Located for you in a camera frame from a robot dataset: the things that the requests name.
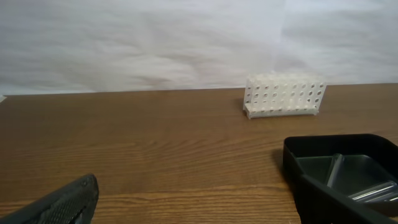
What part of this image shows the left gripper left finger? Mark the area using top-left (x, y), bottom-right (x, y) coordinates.
top-left (0, 173), bottom-right (100, 224)

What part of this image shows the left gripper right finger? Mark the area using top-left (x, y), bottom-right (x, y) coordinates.
top-left (294, 174), bottom-right (398, 224)

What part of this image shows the black tray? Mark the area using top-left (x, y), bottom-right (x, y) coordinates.
top-left (282, 133), bottom-right (398, 218)

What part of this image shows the white test tube rack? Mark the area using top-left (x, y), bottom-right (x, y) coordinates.
top-left (242, 72), bottom-right (328, 120)

